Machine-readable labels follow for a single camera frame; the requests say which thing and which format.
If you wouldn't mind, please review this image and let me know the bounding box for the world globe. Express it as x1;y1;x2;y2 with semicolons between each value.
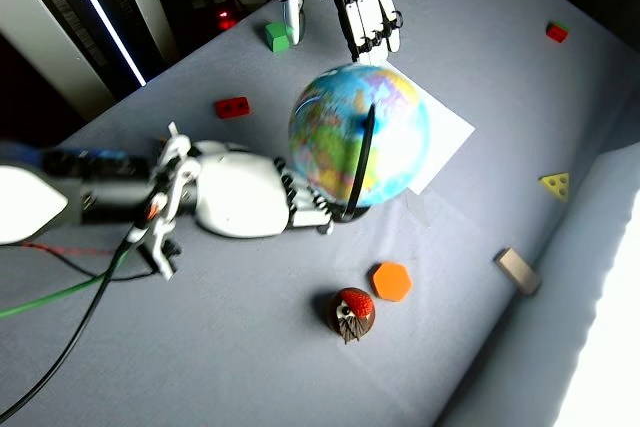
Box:
288;63;432;225

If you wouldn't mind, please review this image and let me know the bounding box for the red brick with two holes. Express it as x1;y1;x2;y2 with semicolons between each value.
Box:
214;96;252;121

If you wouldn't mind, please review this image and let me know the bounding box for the green cube block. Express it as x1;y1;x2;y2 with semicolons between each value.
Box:
263;20;293;54

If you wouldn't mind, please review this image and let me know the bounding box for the device with red light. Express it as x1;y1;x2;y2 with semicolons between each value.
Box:
215;5;240;32

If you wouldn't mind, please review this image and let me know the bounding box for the toy chocolate strawberry cake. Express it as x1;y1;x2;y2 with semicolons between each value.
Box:
326;287;377;346

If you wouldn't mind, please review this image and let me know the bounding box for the grey table cloth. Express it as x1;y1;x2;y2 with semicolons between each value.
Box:
0;0;640;427

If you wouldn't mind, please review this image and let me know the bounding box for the orange hexagon block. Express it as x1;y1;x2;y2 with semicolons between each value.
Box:
369;261;414;304

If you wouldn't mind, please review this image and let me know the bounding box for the white paper sheet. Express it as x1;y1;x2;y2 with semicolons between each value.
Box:
383;64;476;197

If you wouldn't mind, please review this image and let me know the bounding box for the red and green block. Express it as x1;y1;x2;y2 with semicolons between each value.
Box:
545;21;570;44

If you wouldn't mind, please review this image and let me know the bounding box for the white light strip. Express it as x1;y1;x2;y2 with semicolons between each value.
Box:
58;0;148;88

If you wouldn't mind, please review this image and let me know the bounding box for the wide white furniture panel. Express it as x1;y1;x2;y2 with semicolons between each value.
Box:
0;0;119;122

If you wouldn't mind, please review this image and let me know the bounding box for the grey rectangular block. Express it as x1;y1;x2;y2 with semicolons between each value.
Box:
493;247;543;297

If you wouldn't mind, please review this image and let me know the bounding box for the yellow triangle block with holes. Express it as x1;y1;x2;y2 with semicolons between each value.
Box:
537;172;571;204

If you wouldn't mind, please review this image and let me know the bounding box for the thin black cable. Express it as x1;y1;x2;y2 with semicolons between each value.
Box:
43;245;157;282

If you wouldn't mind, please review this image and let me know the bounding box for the thin red cable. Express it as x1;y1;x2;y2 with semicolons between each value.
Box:
20;240;117;257

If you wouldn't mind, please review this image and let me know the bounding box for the green cable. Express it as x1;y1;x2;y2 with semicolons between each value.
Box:
0;241;134;320

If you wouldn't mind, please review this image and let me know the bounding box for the thick black cable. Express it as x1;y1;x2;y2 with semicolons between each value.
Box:
0;229;146;424

